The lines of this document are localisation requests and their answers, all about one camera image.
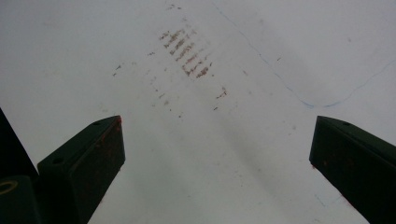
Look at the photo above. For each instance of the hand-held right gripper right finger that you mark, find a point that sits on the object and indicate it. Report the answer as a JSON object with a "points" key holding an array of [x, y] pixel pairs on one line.
{"points": [[358, 161]]}

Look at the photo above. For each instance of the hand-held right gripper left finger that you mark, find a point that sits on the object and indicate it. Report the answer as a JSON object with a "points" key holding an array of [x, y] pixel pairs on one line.
{"points": [[90, 165]]}

